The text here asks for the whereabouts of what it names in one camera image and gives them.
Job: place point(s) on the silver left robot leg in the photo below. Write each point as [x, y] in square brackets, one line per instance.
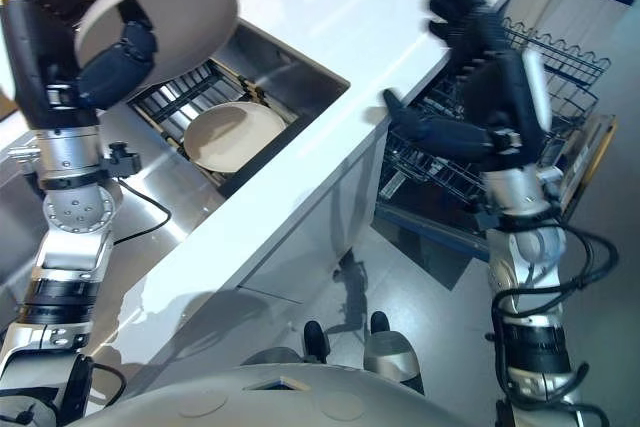
[316, 339]

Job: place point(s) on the grey robot torso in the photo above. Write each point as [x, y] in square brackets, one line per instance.
[280, 397]

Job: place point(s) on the white counter cabinet front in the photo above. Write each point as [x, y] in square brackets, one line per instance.
[320, 227]

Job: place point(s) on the silver robot leg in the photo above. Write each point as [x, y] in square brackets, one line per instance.
[392, 352]
[316, 339]

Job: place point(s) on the black sink drying rack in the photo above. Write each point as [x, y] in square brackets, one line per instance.
[170, 102]

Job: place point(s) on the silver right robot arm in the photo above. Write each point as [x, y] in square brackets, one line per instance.
[530, 297]

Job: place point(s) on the open dishwasher door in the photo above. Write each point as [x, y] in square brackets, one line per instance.
[430, 242]

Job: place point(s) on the silver faucet part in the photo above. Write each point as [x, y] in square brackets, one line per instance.
[20, 152]

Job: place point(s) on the stainless steel sink basin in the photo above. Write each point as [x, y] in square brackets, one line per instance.
[295, 77]

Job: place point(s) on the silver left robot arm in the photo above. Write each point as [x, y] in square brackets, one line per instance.
[70, 207]

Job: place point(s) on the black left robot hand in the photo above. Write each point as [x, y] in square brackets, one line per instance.
[40, 47]

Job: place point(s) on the silver right robot leg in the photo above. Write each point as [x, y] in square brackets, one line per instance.
[392, 352]

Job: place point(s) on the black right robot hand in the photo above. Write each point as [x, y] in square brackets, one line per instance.
[500, 97]

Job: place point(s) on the beige round plate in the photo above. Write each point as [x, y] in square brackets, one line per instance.
[195, 22]
[235, 132]

